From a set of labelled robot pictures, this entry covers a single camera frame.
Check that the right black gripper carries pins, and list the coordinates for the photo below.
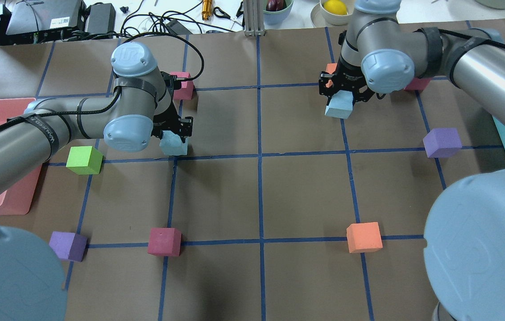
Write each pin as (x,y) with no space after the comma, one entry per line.
(349,76)

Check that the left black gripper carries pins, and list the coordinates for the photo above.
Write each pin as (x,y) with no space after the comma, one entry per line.
(166,121)

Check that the light blue foam block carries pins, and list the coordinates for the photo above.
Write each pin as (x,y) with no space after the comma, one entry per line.
(340,105)
(172,144)

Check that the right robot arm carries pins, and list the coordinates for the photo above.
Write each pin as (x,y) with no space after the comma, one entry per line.
(465,228)

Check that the orange foam block far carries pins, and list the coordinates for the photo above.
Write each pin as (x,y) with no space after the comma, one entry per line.
(330,69)

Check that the orange foam block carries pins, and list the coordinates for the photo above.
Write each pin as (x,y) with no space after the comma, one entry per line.
(364,238)
(330,69)

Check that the pink foam block far left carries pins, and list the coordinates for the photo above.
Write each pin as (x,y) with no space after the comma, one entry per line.
(184,90)

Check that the bowl with yellow lemon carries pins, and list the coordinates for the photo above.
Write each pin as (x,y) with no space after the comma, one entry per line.
(332,13)

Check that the pink foam block far right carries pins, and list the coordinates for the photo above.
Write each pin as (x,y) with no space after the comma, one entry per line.
(418,84)

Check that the green foam block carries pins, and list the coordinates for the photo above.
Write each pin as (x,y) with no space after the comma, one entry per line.
(84,160)

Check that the green bowl with fruit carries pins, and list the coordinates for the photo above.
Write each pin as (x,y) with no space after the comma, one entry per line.
(276,11)

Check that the purple foam block right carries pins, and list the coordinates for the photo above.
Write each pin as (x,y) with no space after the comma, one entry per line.
(442,142)

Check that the purple foam block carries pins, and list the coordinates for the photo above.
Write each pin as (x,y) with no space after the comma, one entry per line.
(68,246)
(442,142)

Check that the dark pink foam block near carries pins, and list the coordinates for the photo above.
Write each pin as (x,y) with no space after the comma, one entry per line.
(164,241)

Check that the black power adapter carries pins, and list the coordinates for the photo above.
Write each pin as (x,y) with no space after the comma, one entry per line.
(101,18)

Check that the orange foam block near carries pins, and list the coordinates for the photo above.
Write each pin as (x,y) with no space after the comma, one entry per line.
(364,238)

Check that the purple foam block left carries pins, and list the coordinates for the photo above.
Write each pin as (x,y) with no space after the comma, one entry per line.
(68,246)

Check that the pink plastic tray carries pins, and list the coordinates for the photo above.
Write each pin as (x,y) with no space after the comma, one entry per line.
(18,199)

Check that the aluminium frame post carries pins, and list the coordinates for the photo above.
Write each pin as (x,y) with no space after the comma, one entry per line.
(253,18)

